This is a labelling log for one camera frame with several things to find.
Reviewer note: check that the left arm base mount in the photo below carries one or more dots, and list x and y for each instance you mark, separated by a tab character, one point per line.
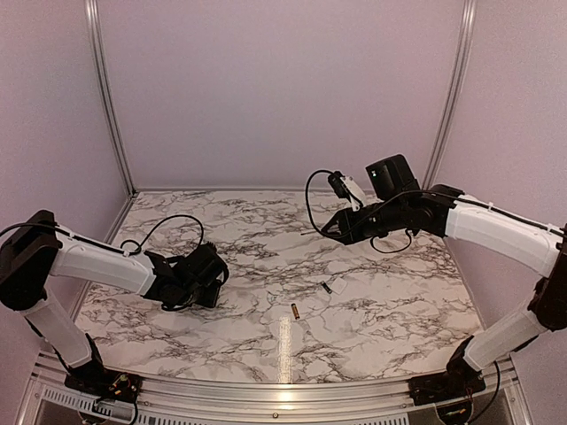
111	385

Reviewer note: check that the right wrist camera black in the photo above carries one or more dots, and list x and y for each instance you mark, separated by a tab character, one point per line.
345	187

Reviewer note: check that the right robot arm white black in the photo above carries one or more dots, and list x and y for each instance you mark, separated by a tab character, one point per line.
449	213

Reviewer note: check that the front aluminium rail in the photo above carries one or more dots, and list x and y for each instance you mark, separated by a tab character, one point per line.
165	400

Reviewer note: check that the right aluminium frame post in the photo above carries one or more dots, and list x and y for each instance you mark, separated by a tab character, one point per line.
456	82

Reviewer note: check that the aluminium frame post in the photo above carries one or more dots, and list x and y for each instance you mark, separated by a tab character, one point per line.
104	87
456	82

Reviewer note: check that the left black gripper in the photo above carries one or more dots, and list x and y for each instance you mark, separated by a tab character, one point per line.
211	297

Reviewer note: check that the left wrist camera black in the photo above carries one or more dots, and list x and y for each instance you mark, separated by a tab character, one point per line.
206	265

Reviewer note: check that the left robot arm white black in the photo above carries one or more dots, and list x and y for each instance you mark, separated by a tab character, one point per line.
40	249

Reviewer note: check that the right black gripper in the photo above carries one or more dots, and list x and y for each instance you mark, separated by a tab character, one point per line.
344	216

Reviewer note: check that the white battery compartment cover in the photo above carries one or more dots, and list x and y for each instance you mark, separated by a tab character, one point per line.
338	286

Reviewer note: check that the left aluminium frame post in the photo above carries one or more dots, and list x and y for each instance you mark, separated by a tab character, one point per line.
104	87

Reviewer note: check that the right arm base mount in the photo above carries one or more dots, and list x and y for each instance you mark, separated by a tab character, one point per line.
441	387

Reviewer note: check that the black gold battery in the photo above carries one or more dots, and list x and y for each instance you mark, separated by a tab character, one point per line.
326	287

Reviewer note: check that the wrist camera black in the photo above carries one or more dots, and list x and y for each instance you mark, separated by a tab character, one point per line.
345	187
206	265

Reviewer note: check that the gold green battery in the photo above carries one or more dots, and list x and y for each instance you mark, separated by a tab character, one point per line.
295	311

